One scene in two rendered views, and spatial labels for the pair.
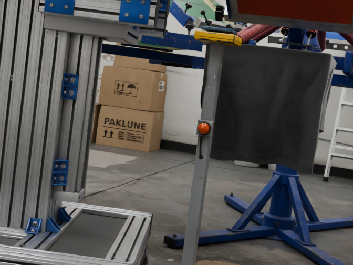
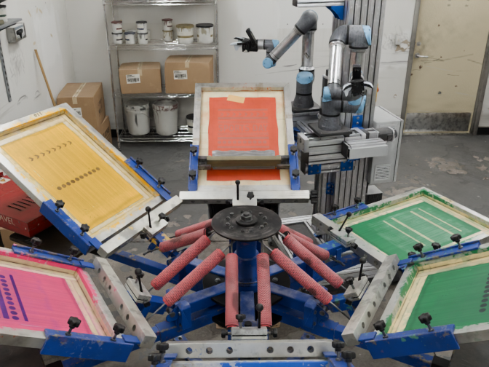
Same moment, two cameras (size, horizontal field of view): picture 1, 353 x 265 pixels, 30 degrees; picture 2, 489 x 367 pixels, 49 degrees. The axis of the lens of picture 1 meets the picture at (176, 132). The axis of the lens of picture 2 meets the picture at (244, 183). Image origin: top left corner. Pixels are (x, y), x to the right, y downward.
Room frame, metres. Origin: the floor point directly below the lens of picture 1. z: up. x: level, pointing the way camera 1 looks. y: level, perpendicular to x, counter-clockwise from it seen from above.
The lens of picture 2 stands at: (5.55, -1.20, 2.43)
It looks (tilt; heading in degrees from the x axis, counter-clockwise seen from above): 26 degrees down; 164
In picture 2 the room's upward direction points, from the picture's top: straight up
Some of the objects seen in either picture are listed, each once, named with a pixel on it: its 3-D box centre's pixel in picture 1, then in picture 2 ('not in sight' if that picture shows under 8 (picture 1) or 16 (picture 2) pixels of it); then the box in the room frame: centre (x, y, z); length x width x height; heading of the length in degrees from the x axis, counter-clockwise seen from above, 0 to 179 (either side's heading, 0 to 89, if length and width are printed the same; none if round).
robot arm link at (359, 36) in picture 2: not in sight; (356, 70); (2.60, 0.38, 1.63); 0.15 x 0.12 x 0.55; 64
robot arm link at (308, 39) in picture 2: not in sight; (307, 49); (1.93, 0.33, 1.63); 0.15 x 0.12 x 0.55; 152
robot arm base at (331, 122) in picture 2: not in sight; (330, 119); (2.54, 0.25, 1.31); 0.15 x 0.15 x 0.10
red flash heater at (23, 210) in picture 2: not in sight; (23, 199); (2.65, -1.64, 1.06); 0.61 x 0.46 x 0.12; 45
